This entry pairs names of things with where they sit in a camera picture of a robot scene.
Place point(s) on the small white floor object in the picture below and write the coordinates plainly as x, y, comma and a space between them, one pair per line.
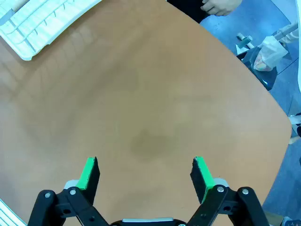
295, 118

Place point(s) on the teal floor tool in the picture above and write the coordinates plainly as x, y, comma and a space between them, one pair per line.
244, 41

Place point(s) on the white translucent plastic bag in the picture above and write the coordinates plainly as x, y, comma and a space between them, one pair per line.
270, 54

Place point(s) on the black floor bin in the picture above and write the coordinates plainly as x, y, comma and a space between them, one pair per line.
265, 77

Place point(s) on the person torso black clothing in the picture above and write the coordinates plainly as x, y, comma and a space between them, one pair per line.
185, 9

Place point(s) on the white plastic dish rack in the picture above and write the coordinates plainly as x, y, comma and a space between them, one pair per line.
44, 23

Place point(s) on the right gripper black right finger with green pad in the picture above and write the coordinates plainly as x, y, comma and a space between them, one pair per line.
202, 176

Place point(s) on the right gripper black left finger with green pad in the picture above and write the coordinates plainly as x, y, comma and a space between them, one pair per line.
90, 174

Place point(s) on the bare person hand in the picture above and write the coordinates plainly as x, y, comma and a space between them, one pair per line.
222, 7

